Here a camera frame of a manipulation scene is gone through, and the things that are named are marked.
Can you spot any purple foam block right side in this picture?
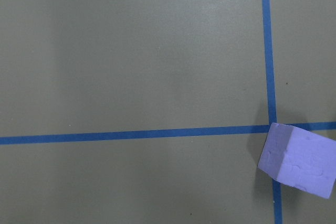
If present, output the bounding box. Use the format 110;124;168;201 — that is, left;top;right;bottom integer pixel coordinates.
258;123;335;199

